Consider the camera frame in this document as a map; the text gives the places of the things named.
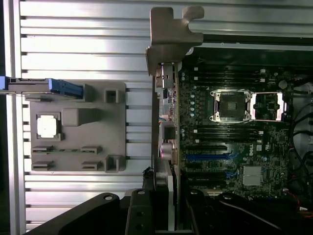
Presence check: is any CPU socket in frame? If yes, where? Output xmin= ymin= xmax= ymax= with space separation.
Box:
xmin=210 ymin=89 xmax=254 ymax=122

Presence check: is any open black PC case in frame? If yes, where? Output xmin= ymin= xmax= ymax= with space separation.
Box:
xmin=179 ymin=31 xmax=313 ymax=235

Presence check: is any grey plastic parts rack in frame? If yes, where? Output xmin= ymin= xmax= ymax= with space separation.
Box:
xmin=23 ymin=82 xmax=128 ymax=173

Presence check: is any blue expansion slot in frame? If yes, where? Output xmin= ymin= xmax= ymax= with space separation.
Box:
xmin=185 ymin=154 xmax=232 ymax=161

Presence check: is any green motherboard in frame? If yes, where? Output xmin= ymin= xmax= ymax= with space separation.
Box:
xmin=179 ymin=52 xmax=297 ymax=204

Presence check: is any green RAM stick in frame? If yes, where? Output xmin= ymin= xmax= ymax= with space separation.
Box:
xmin=33 ymin=146 xmax=102 ymax=155

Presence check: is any silver chipset heat sink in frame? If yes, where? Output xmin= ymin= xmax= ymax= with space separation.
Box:
xmin=243 ymin=166 xmax=264 ymax=186

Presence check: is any metal socket cover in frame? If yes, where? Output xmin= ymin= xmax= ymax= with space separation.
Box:
xmin=251 ymin=91 xmax=289 ymax=121

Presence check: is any silver CPU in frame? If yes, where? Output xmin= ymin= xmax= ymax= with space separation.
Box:
xmin=37 ymin=114 xmax=58 ymax=139

